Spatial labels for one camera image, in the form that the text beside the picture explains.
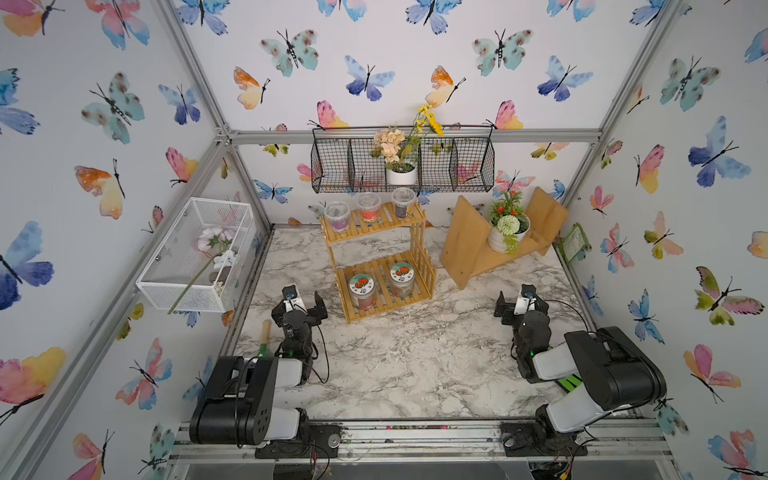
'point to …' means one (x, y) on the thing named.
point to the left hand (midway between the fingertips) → (304, 293)
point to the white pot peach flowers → (400, 164)
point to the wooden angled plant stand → (466, 252)
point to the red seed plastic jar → (369, 203)
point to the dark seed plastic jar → (402, 197)
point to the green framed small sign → (574, 243)
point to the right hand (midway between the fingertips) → (522, 291)
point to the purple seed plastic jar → (337, 214)
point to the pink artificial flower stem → (215, 239)
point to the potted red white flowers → (508, 223)
